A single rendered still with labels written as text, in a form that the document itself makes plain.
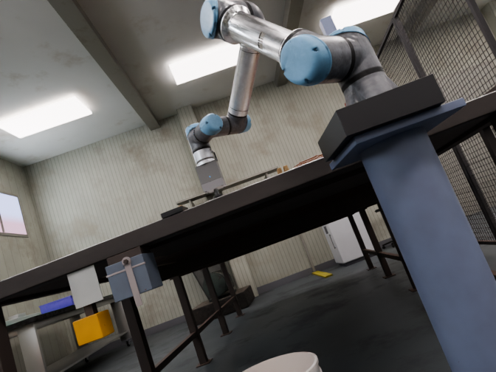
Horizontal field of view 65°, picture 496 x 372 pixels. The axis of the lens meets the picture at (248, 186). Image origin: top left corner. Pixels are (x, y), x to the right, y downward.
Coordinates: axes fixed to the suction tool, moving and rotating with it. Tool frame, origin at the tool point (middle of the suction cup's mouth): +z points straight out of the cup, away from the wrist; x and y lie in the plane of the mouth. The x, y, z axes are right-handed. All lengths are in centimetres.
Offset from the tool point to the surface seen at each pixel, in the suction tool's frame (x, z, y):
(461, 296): 54, 48, -51
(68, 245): -543, -108, 369
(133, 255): 22.0, 10.7, 29.8
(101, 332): 23, 30, 47
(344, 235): -509, 47, -108
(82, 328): 23, 27, 53
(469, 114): 25, 6, -85
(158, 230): 22.2, 5.7, 19.4
